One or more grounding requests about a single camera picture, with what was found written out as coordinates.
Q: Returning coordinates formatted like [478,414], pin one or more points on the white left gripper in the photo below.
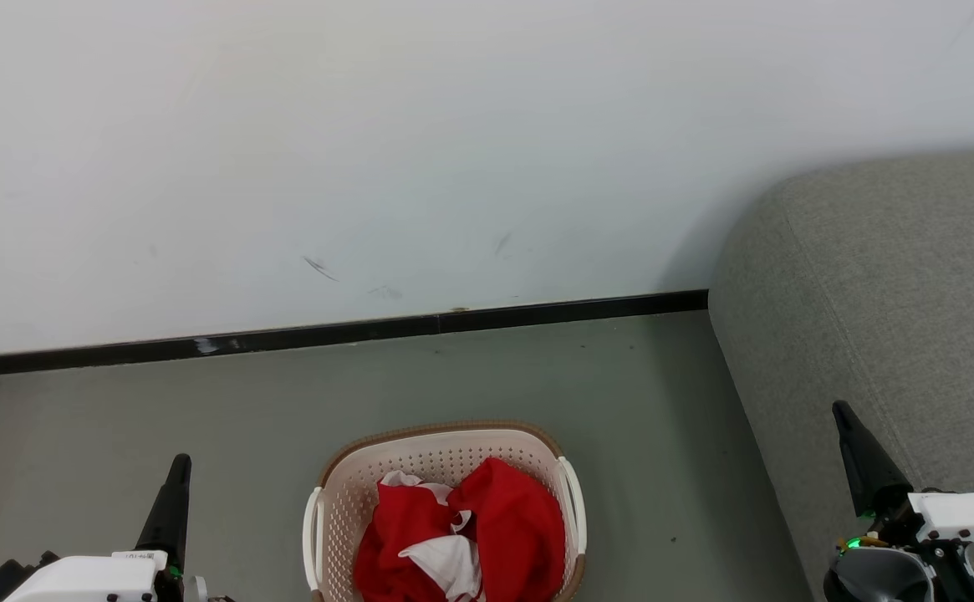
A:
[85,579]

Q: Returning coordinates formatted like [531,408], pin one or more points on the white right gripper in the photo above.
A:
[967,514]

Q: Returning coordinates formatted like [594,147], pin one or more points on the grey fabric sofa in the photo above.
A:
[871,293]

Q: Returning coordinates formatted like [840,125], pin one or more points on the cream perforated laundry basket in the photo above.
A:
[420,456]

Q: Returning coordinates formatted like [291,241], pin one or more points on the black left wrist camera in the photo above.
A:
[2,583]

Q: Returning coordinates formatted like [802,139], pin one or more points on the black wall baseboard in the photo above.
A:
[286,338]

